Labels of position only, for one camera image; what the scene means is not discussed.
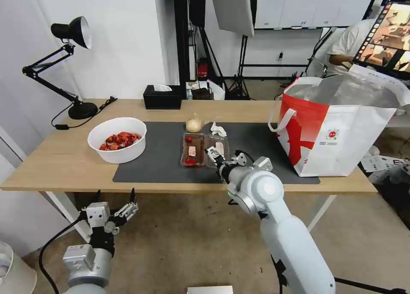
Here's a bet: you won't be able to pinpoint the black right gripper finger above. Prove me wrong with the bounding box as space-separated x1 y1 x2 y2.
230 149 254 167
205 146 226 169

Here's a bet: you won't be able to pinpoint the white bowl with crayfish shells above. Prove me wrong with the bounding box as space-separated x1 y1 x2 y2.
87 117 148 164

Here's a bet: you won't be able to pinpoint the red and white takeout bag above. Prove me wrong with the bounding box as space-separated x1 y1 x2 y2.
267 64 410 178

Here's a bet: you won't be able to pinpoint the black light stand tripod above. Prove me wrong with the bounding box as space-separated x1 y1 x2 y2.
221 34 257 101

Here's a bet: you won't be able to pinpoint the white softbox light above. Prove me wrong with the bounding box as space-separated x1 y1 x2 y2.
209 0 258 38

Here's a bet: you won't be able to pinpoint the red and black device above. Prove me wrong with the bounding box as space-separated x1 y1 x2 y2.
196 58 209 81

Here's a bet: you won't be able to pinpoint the cardboard box with bottles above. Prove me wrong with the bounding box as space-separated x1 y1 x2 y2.
185 80 214 101

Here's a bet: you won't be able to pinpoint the white plastic bag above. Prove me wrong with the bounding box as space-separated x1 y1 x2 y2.
206 80 226 101

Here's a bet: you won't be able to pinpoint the printed paper sheets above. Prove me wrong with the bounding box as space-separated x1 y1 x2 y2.
360 154 410 173

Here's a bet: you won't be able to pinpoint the black lamp cable with switch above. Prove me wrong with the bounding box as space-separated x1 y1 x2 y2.
51 96 118 131

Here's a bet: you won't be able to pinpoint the white robot front shell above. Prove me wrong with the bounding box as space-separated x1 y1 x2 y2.
187 285 234 294

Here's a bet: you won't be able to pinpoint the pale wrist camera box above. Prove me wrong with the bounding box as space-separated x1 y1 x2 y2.
85 202 112 228

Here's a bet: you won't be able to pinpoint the black tripod leg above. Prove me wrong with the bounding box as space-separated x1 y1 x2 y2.
333 276 410 294

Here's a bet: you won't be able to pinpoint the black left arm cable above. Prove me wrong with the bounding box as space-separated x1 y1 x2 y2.
38 216 91 294

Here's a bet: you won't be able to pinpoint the large tilted display screen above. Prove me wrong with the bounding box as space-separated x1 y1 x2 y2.
351 0 410 81

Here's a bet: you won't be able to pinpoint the black tissue box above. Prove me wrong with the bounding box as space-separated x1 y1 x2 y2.
143 84 182 110

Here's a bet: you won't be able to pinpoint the dark grey table mat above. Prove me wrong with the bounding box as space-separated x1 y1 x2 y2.
112 121 321 185

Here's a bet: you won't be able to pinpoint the person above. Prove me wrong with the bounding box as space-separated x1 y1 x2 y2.
326 18 380 76

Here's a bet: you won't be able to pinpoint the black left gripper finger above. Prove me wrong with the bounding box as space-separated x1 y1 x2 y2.
106 187 140 234
79 189 102 224

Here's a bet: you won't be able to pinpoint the black desk lamp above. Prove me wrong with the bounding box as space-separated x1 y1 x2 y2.
21 16 99 120

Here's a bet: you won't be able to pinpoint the crumpled white tissue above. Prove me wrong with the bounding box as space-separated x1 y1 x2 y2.
209 122 227 137

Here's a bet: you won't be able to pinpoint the clear plastic food tray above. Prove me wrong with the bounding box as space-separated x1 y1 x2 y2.
179 132 231 168

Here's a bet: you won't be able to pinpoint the black metal rack frame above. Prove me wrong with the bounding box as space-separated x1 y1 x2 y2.
173 0 206 100

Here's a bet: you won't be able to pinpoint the wooden table with white legs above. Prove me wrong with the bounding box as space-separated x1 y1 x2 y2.
0 98 378 243

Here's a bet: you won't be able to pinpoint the whiteboard with sheets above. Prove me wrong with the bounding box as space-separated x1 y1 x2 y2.
254 0 379 31

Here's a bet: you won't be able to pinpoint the white waste bin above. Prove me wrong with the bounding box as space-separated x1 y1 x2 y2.
0 240 38 294

